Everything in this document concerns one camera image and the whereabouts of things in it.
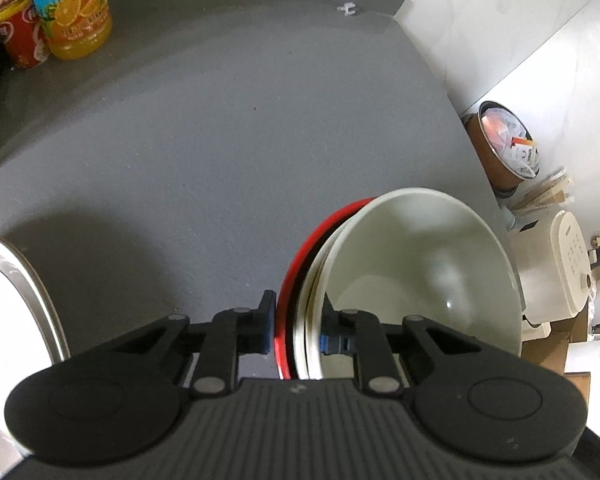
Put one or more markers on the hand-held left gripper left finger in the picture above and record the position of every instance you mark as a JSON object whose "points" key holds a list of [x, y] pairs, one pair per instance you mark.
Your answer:
{"points": [[266, 320]]}

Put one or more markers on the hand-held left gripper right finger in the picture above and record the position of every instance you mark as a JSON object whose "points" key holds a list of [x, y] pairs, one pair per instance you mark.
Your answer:
{"points": [[326, 342]]}

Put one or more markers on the white ceramic bowl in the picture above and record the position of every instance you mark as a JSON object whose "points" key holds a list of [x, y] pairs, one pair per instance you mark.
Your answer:
{"points": [[311, 340], [405, 260]]}

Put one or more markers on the red rimmed bowl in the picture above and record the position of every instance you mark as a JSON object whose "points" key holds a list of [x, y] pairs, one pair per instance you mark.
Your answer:
{"points": [[282, 330]]}

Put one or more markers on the white printed plate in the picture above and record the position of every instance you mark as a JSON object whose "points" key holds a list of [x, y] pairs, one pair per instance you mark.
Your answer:
{"points": [[5, 340]]}

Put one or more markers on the brown cardboard box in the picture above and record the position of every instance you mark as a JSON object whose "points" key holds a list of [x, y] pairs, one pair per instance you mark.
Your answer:
{"points": [[555, 342]]}

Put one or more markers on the white kitchen appliance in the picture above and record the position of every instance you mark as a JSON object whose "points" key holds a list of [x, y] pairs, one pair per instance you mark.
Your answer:
{"points": [[550, 270]]}

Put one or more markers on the brown trash bin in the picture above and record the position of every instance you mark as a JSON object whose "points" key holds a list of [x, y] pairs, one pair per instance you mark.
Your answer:
{"points": [[490, 160]]}

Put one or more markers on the tan cardboard scraps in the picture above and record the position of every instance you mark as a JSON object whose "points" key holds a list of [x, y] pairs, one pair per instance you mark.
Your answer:
{"points": [[545, 195]]}

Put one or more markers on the orange white packet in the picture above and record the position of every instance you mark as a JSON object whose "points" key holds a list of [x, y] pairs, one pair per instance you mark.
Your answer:
{"points": [[522, 149]]}

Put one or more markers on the white plastic bag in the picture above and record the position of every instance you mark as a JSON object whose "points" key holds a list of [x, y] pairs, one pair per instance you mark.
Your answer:
{"points": [[500, 125]]}

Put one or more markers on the small white clip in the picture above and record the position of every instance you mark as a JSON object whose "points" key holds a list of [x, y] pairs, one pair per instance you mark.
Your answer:
{"points": [[347, 9]]}

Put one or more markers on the orange juice bottle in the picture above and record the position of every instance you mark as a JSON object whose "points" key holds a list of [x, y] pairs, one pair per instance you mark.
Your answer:
{"points": [[75, 15]]}

